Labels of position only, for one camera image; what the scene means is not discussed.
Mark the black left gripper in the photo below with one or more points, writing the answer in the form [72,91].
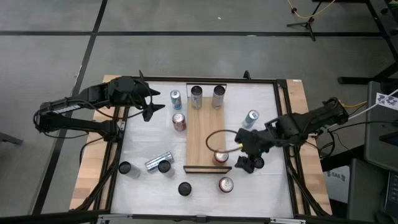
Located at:
[133,91]

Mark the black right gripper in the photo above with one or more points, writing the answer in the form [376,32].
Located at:
[255,141]

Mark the blue silver Red Bull can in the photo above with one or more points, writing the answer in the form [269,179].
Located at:
[250,119]
[175,99]

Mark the red Coca-Cola can white lettering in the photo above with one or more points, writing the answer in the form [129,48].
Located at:
[179,122]

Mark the white slim beverage can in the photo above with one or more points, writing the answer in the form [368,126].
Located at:
[164,167]
[196,96]
[128,169]

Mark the red Coca-Cola can black lettering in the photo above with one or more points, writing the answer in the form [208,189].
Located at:
[226,184]

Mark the white Celsius can red band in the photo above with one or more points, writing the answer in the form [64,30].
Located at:
[218,96]
[184,188]

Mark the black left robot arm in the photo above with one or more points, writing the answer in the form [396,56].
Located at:
[71,107]

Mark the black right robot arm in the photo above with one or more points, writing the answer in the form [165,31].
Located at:
[311,119]

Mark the silver slim beverage can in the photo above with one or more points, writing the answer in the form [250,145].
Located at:
[154,163]

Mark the white can palm tree print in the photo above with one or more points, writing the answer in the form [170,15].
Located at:
[259,162]

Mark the white table mat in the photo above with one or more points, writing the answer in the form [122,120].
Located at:
[248,199]

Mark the white labelled box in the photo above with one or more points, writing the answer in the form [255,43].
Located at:
[337,183]

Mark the grey cabinet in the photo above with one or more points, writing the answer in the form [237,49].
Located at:
[376,140]

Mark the dark grey desk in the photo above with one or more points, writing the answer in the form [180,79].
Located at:
[367,193]

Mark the black tripod stand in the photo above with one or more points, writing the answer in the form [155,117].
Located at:
[308,22]

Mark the white paper tag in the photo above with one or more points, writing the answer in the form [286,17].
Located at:
[387,101]

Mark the black chair base leg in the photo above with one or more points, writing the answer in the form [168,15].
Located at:
[11,138]

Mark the black computer mouse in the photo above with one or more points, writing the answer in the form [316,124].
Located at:
[384,219]

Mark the black aluminium table frame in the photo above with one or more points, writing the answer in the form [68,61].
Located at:
[202,79]

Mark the wooden shelf with black rail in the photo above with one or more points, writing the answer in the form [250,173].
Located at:
[199,140]

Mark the black camera mount crossbar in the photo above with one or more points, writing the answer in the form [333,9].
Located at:
[202,218]

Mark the black desk leg frame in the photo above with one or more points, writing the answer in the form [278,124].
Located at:
[357,80]

